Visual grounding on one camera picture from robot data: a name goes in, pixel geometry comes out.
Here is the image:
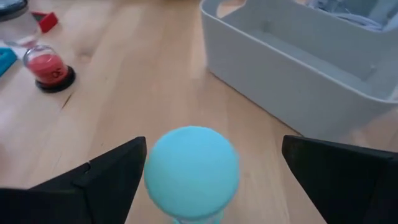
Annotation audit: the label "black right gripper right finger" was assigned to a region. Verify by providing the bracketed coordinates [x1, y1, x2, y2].
[281, 135, 398, 224]

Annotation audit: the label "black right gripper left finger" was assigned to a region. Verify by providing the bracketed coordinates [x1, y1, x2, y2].
[0, 136, 147, 224]

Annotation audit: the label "teal capped hourglass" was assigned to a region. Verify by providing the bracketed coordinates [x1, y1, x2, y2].
[143, 125, 241, 224]

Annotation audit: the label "red sand hourglass black caps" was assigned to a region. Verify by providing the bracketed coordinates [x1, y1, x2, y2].
[0, 0, 76, 94]

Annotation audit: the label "white plastic storage bin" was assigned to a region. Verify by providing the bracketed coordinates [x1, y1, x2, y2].
[200, 0, 398, 141]

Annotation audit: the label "small teal packet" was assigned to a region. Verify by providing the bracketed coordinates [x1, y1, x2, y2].
[0, 47, 18, 78]

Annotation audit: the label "white coiled cable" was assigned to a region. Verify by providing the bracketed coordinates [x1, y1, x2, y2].
[306, 0, 386, 32]

